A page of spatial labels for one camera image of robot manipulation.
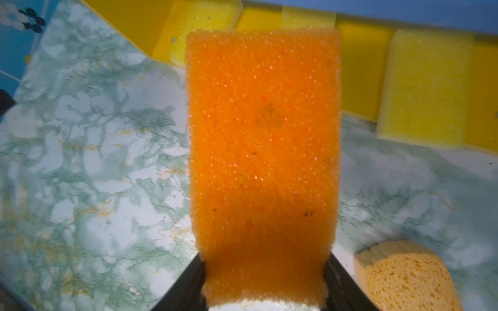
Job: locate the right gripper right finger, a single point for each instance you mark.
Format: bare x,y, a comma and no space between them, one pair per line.
343,292

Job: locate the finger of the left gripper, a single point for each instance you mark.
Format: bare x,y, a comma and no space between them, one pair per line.
6,102

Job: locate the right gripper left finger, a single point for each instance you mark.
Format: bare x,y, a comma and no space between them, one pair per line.
186,293

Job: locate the tan sponge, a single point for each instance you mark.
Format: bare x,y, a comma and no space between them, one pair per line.
404,275

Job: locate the yellow sponge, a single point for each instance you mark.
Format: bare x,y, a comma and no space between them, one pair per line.
204,16
426,92
298,18

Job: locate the orange sponge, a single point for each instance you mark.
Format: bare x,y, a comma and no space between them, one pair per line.
265,161

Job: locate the yellow shelf with coloured boards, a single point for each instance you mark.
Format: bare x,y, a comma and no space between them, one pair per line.
150,26

